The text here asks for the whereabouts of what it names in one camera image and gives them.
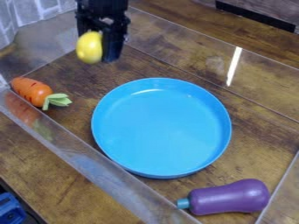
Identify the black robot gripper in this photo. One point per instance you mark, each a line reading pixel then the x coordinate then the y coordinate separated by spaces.
pixel 104 15

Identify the yellow toy lemon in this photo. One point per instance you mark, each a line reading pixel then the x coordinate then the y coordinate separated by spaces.
pixel 88 47

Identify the orange toy carrot green leaves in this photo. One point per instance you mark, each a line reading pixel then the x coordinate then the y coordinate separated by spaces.
pixel 38 93

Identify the blue round plastic tray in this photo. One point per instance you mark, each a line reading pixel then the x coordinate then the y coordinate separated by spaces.
pixel 162 127

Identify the white lattice curtain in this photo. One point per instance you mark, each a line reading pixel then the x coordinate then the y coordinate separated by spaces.
pixel 23 12

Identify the dark wooden furniture edge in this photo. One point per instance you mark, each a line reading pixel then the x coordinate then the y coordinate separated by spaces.
pixel 255 16

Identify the blue plastic object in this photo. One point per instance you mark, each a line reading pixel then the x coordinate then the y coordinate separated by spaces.
pixel 12 213

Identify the purple toy eggplant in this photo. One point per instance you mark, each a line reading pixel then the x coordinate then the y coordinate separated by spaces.
pixel 245 196

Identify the clear acrylic barrier wall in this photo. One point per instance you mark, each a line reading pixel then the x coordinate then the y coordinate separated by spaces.
pixel 243 61

